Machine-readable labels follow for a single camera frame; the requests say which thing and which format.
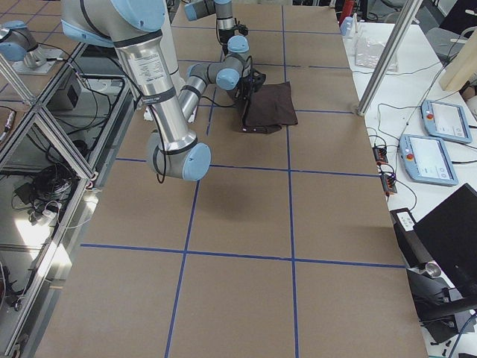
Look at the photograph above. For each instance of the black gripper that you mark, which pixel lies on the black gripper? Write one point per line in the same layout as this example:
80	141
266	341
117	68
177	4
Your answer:
243	89
225	39

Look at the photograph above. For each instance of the brown t-shirt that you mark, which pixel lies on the brown t-shirt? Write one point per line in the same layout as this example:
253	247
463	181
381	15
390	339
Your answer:
267	110

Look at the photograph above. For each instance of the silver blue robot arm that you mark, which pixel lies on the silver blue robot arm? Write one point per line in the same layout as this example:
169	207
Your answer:
140	33
226	25

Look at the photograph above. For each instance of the red cylinder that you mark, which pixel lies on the red cylinder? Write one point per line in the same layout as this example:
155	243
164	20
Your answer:
347	10

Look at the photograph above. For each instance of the clear plastic bag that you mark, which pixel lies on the clear plastic bag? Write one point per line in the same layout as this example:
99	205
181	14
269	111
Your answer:
368	52

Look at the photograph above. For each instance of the orange black electronics board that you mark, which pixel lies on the orange black electronics board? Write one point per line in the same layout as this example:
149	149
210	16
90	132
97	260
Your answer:
380	155

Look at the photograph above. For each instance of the lower blue teach pendant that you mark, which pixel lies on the lower blue teach pendant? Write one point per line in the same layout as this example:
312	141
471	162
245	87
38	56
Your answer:
426	160

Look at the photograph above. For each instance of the blue teach pendant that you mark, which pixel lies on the blue teach pendant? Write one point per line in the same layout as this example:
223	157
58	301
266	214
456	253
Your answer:
426	160
446	121

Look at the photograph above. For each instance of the upper blue teach pendant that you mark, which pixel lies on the upper blue teach pendant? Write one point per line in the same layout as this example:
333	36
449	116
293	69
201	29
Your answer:
446	121

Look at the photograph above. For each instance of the wooden plank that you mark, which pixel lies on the wooden plank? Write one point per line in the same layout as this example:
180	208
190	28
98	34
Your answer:
462	67

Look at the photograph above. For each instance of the black monitor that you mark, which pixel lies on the black monitor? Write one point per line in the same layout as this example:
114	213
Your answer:
448	233

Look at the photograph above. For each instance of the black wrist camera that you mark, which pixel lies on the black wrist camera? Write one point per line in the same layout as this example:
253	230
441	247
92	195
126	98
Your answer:
242	29
257	80

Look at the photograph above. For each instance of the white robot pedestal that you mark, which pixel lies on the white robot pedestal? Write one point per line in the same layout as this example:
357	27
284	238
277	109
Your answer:
169	53

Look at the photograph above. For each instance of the aluminium frame post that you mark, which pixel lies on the aluminium frame post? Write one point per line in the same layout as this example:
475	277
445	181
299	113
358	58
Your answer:
397	35

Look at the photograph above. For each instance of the aluminium frame table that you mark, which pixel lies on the aluminium frame table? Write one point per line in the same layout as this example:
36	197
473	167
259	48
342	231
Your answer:
61	124

